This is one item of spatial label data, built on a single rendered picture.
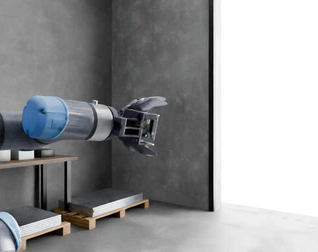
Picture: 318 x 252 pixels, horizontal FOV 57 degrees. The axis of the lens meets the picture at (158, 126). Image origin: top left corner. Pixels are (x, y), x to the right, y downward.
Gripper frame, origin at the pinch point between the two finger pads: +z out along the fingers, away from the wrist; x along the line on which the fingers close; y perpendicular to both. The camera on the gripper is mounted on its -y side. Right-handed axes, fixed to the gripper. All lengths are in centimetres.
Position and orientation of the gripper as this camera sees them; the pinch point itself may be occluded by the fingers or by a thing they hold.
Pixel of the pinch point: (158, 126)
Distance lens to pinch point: 77.1
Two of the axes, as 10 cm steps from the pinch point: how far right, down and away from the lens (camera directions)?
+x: 1.8, -9.8, -0.8
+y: 7.4, 1.9, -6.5
